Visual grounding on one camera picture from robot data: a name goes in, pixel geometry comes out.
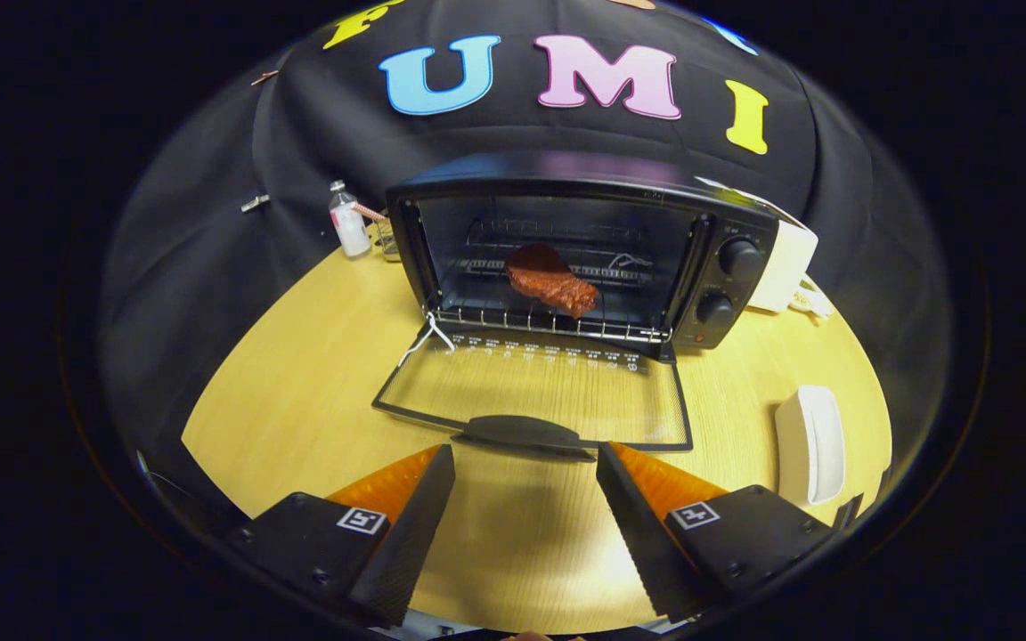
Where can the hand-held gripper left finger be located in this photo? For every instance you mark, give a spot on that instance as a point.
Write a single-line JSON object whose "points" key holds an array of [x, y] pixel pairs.
{"points": [[411, 534]]}

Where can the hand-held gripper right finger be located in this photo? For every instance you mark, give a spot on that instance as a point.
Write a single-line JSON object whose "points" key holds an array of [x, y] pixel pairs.
{"points": [[638, 534]]}

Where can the black toaster oven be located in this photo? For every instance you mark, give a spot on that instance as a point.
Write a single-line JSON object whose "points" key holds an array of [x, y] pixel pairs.
{"points": [[727, 285]]}

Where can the brown meat piece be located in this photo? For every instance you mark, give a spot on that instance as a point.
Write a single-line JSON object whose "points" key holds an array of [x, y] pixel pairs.
{"points": [[549, 280]]}

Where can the white toaster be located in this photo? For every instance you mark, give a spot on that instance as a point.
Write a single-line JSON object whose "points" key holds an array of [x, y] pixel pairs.
{"points": [[789, 267]]}

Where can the white ribbed tray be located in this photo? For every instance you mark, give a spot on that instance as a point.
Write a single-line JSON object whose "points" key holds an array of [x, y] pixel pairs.
{"points": [[811, 445]]}

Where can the clear glass cup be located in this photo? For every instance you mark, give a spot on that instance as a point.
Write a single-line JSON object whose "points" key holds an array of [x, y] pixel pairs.
{"points": [[386, 240]]}

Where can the clear plastic bottle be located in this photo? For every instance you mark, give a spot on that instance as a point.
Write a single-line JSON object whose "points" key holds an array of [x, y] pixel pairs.
{"points": [[353, 233]]}

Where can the black backdrop cloth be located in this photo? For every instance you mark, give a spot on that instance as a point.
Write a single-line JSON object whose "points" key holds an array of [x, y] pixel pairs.
{"points": [[210, 267]]}

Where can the pink clothespin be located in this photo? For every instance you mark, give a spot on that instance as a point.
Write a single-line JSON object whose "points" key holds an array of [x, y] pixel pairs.
{"points": [[264, 77]]}

